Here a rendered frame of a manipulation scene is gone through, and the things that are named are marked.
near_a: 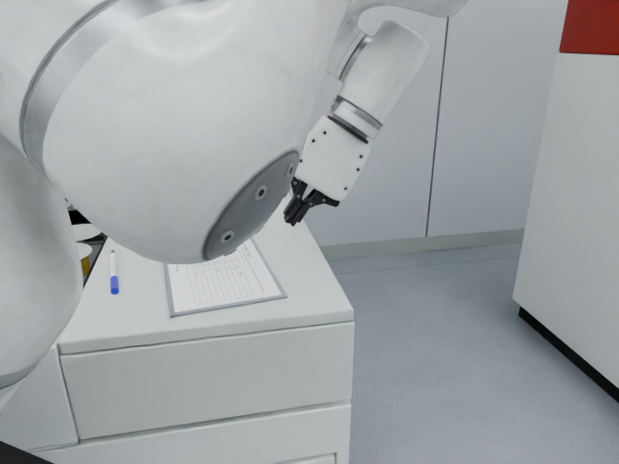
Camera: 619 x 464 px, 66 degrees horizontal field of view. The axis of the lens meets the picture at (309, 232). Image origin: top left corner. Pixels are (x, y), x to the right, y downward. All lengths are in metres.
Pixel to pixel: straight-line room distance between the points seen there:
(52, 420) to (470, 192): 2.80
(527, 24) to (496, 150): 0.71
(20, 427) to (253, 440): 0.28
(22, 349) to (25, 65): 0.15
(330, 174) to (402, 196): 2.25
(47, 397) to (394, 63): 0.61
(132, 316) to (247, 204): 0.43
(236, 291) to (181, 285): 0.08
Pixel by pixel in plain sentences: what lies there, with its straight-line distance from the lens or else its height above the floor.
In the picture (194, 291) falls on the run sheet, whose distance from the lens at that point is 0.66.
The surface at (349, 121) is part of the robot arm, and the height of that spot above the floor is 1.17.
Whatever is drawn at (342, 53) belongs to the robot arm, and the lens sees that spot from 0.73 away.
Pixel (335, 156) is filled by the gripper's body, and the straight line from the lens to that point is 0.73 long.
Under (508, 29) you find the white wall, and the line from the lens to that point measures 3.09.
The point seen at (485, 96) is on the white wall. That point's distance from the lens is 3.07.
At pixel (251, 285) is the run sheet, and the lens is 0.66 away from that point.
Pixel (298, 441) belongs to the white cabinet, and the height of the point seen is 0.76.
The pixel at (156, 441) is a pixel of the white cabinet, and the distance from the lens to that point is 0.69.
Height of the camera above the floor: 1.28
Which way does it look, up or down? 22 degrees down
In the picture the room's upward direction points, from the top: straight up
